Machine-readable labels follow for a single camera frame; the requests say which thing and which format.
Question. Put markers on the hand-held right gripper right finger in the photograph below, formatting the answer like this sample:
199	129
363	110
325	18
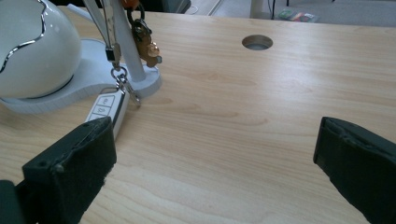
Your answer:
361	165

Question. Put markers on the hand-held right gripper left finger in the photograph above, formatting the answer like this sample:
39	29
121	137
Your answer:
68	177

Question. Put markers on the white key stand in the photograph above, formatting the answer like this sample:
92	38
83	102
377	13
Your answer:
93	76

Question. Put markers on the white egg-shaped bowl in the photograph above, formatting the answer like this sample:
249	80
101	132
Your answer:
34	53

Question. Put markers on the colourful packet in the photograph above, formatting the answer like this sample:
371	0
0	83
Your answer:
297	15

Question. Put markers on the light wooden furniture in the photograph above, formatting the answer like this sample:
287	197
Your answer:
257	7

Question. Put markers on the dark cabinet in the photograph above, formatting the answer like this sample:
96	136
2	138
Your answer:
169	4

